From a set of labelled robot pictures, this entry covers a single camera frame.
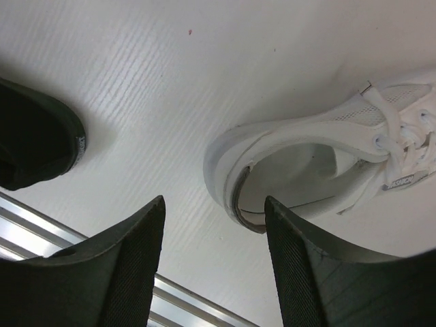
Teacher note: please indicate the aluminium rail with cable duct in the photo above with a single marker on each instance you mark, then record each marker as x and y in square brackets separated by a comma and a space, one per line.
[27, 233]

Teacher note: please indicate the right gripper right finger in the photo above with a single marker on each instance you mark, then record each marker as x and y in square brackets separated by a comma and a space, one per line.
[323, 280]

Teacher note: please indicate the black canvas sneaker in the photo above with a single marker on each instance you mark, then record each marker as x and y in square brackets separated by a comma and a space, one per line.
[41, 137]

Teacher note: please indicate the white leather sneaker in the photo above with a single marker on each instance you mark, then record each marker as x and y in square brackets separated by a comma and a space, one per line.
[380, 140]

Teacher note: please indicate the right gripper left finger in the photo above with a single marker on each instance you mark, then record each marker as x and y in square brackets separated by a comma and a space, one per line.
[106, 280]

